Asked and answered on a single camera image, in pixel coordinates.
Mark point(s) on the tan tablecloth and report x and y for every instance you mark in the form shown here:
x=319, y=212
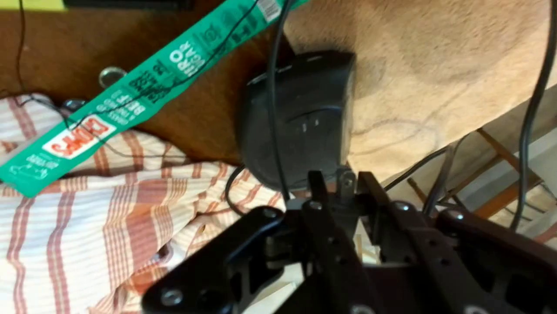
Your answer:
x=441, y=71

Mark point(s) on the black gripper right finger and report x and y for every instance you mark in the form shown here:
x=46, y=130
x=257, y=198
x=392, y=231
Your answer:
x=441, y=263

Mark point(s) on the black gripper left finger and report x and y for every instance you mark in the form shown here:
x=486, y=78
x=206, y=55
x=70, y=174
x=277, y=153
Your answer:
x=324, y=245

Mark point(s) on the black alarm clock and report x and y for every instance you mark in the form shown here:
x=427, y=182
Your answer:
x=314, y=116

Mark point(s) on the red striped cloth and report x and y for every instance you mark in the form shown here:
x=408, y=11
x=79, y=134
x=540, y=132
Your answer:
x=76, y=245

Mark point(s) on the metal washer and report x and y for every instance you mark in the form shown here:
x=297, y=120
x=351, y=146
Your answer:
x=74, y=106
x=112, y=76

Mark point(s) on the green Chomps snack stick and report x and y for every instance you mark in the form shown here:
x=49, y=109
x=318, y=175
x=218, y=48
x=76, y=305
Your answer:
x=145, y=88

